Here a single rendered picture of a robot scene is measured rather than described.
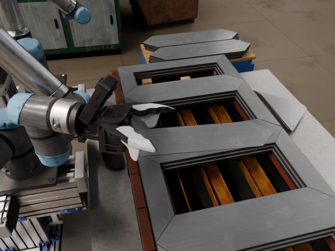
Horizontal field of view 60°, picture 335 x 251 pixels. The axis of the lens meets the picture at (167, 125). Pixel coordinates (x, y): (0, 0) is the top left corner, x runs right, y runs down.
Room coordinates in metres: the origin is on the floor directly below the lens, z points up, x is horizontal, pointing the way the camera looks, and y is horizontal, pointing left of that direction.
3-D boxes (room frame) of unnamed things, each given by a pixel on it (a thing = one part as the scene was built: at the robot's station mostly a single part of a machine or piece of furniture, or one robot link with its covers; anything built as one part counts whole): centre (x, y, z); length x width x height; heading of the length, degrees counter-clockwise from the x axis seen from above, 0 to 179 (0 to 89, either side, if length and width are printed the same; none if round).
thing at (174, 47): (2.06, -0.22, 0.82); 0.80 x 0.40 x 0.06; 104
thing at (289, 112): (1.38, -0.70, 0.77); 0.45 x 0.20 x 0.04; 14
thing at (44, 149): (0.53, 0.28, 1.34); 0.11 x 0.08 x 0.11; 166
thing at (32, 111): (0.51, 0.29, 1.43); 0.11 x 0.08 x 0.09; 76
